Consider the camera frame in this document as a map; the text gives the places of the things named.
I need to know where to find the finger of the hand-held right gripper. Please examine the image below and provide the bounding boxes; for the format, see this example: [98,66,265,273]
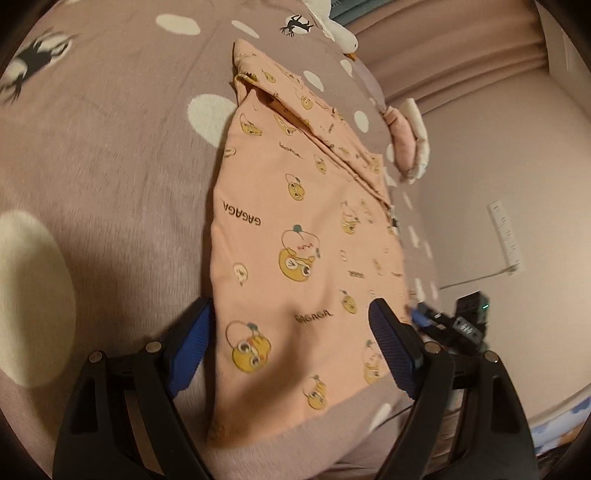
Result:
[409,302,455,334]

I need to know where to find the blue patterned cloth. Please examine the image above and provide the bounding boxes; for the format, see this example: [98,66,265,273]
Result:
[531,406,585,459]

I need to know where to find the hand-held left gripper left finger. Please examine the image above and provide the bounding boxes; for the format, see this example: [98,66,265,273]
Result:
[52,296,218,480]

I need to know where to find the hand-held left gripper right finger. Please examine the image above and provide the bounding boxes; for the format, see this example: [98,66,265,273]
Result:
[368,298,539,480]

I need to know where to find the mauve dotted cat print bedspread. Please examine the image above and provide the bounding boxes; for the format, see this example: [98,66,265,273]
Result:
[0,0,445,480]

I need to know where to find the white power strip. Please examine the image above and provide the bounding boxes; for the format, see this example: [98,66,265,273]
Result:
[488,199,525,277]

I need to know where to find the blue-grey padded panel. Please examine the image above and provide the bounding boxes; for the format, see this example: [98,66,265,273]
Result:
[331,0,366,21]

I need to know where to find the pink cartoon print garment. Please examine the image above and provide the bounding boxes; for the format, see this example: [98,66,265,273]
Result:
[205,38,414,449]

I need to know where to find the white goose plush toy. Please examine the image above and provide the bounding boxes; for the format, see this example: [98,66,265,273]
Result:
[302,0,360,62]

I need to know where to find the pink curtain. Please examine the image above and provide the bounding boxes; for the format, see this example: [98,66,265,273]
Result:
[342,0,551,117]

